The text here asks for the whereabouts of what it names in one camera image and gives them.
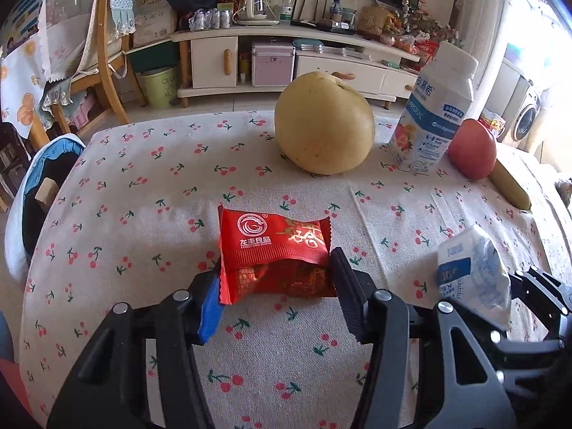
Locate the white plastic bag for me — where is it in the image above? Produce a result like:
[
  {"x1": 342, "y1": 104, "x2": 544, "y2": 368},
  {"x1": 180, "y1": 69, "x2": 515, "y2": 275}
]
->
[{"x1": 436, "y1": 225, "x2": 511, "y2": 327}]

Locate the red snack wrapper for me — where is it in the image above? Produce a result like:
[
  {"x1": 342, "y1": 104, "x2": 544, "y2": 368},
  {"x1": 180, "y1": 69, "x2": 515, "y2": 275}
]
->
[{"x1": 218, "y1": 205, "x2": 336, "y2": 305}]

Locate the cherry print tablecloth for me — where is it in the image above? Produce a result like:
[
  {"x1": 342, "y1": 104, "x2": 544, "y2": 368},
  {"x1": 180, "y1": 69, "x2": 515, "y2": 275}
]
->
[{"x1": 19, "y1": 112, "x2": 571, "y2": 428}]

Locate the yellow banana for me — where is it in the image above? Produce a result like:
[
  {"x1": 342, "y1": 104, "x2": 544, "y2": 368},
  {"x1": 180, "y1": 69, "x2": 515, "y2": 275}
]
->
[{"x1": 489, "y1": 159, "x2": 531, "y2": 211}]

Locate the red apple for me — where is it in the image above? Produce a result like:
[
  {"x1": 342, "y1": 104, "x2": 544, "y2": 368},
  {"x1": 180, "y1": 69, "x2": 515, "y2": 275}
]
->
[{"x1": 448, "y1": 119, "x2": 496, "y2": 180}]

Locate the white milk carton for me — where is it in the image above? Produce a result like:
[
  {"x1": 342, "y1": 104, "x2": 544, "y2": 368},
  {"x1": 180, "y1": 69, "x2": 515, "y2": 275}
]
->
[{"x1": 389, "y1": 42, "x2": 478, "y2": 174}]

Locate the washing machine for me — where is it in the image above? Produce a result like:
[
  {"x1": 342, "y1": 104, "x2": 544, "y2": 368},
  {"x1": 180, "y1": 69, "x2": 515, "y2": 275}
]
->
[{"x1": 493, "y1": 59, "x2": 542, "y2": 147}]

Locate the yellow round pear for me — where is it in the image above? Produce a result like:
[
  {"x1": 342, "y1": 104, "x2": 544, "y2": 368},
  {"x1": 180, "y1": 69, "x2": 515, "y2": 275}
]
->
[{"x1": 274, "y1": 72, "x2": 375, "y2": 175}]

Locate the light wooden chair right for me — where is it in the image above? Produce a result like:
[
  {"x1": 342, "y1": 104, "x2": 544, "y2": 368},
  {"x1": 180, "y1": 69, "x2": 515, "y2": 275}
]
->
[{"x1": 49, "y1": 0, "x2": 142, "y2": 133}]

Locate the green waste bin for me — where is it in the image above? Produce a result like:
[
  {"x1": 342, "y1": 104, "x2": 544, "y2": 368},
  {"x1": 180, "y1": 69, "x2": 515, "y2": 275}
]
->
[{"x1": 137, "y1": 66, "x2": 178, "y2": 109}]

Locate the dining table with orange cloth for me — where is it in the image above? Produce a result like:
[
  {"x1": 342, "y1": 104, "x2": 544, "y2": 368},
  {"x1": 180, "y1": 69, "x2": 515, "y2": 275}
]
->
[{"x1": 1, "y1": 34, "x2": 49, "y2": 150}]

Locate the pink storage box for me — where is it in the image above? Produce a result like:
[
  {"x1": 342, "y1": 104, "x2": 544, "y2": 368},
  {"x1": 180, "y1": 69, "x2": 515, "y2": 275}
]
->
[{"x1": 251, "y1": 42, "x2": 296, "y2": 87}]

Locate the white tv cabinet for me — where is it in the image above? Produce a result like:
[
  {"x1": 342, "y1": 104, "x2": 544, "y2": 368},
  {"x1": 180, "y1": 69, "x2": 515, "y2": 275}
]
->
[{"x1": 171, "y1": 25, "x2": 419, "y2": 107}]

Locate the white electric kettle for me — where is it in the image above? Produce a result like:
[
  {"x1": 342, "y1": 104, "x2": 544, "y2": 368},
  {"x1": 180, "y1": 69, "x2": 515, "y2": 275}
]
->
[{"x1": 233, "y1": 0, "x2": 279, "y2": 26}]

